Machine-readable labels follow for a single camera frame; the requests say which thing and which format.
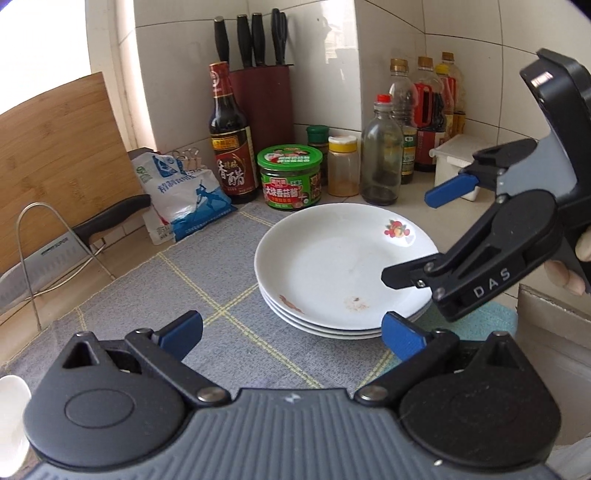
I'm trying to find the green lid sauce jar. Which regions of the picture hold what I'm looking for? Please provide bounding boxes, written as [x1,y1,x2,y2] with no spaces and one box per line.
[257,144,324,213]

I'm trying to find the green label oil bottle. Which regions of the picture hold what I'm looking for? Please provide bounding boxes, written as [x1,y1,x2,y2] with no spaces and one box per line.
[388,58,419,185]

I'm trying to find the white blue salt bag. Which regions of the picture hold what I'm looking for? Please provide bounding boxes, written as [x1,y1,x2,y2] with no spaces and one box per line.
[130,148,238,245]

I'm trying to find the white bowl pink flowers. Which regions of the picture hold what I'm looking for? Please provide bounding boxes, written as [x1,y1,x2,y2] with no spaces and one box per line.
[0,375,32,476]

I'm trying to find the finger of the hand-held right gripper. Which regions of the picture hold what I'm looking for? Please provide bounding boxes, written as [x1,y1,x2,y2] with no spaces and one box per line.
[381,215,490,291]
[424,137,540,209]

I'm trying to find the dark vinegar bottle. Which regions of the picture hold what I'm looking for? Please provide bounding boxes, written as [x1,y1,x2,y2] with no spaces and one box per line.
[209,61,260,205]

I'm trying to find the black handled kitchen knife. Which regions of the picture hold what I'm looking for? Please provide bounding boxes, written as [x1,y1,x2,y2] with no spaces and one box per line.
[0,194,152,315]

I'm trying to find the dark red knife block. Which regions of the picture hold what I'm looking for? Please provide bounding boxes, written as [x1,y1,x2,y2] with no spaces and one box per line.
[229,65,297,153]

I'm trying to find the gold cap oil bottle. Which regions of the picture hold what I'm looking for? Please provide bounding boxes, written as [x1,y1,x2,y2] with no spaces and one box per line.
[436,51,467,136]

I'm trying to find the metal wire rack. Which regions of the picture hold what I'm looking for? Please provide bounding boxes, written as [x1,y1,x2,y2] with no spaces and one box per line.
[15,202,116,331]

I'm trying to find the grey green checked cloth mat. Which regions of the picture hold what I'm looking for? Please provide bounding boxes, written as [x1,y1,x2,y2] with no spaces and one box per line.
[0,200,518,462]

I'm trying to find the white plastic box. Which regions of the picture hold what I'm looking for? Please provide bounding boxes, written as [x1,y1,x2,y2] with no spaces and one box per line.
[433,134,486,203]

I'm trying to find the black knife handle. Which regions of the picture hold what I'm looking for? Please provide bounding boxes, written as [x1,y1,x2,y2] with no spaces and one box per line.
[213,17,230,65]
[236,14,253,70]
[250,12,268,68]

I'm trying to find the black handled scissors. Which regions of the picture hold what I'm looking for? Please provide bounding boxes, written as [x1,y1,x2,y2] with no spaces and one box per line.
[270,8,290,66]

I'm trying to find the red cap glass bottle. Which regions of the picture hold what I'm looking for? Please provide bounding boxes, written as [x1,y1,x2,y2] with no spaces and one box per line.
[360,94,404,206]

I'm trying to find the grey box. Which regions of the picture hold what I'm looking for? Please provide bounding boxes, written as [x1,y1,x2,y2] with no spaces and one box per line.
[516,284,591,446]

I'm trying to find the white plate fruit print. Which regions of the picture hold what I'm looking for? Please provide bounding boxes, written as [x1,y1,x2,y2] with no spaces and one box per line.
[255,205,439,330]
[257,277,435,336]
[263,295,430,341]

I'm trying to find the person's right hand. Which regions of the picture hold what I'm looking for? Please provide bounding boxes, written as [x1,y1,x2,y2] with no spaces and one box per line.
[545,226,591,296]

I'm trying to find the bunch of binder clips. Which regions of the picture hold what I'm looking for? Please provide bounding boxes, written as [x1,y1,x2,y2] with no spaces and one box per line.
[172,148,205,172]

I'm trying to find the red label sauce bottle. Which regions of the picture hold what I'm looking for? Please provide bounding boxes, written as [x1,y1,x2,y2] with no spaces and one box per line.
[414,56,450,173]

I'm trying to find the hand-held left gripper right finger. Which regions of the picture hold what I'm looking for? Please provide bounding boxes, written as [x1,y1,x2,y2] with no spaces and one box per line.
[355,311,527,409]

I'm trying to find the bamboo cutting board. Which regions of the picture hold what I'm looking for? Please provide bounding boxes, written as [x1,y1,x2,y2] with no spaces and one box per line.
[0,71,145,278]

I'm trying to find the yellow cap spice jar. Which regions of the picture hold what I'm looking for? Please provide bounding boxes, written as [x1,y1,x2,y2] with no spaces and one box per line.
[327,136,360,198]

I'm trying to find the green cap spice jar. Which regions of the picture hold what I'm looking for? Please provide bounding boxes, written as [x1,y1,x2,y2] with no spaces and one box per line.
[307,124,330,186]

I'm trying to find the person's white clothing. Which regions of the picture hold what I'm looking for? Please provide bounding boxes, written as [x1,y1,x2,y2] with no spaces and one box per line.
[547,436,591,480]

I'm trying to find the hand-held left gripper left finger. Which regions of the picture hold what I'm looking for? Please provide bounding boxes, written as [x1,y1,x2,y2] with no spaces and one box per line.
[61,310,232,408]

